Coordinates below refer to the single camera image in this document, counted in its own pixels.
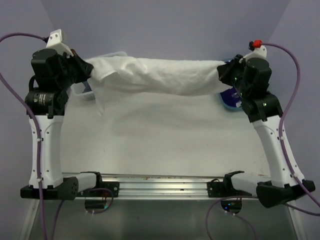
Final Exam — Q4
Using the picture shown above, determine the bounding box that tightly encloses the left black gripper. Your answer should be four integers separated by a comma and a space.
56, 48, 93, 90

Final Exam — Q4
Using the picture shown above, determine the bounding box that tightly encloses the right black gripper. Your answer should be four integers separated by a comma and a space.
217, 53, 249, 97

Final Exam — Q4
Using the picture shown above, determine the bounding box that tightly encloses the white towel pile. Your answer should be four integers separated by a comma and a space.
86, 56, 229, 114

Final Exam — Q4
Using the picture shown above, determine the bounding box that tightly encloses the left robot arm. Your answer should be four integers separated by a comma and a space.
20, 48, 104, 201

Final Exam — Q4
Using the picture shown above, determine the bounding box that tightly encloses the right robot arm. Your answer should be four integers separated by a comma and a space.
217, 54, 316, 208

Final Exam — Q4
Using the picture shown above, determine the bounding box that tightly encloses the white plastic basket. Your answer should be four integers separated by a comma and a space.
72, 51, 128, 101

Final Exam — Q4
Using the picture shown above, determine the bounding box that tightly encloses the teal plastic basin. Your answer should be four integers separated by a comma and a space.
217, 57, 243, 112

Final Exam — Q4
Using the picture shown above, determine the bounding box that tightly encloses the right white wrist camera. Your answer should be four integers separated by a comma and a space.
241, 39, 267, 62

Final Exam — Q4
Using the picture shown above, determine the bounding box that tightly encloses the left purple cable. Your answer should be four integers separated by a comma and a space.
0, 32, 116, 240

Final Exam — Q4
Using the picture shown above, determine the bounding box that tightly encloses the purple cable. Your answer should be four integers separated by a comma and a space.
206, 42, 320, 240
0, 32, 116, 240

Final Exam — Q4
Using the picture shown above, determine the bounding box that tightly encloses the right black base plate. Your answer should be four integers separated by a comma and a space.
206, 178, 252, 198

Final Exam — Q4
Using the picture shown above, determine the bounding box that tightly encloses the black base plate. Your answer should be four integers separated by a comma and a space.
206, 178, 252, 198
77, 181, 120, 198

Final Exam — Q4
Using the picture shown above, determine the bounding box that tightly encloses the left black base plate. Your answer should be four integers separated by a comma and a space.
77, 181, 120, 198

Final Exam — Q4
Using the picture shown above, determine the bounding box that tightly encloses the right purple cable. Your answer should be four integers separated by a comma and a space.
206, 42, 320, 240

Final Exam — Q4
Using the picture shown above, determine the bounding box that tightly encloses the aluminium mounting rail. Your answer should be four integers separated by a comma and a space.
101, 174, 223, 200

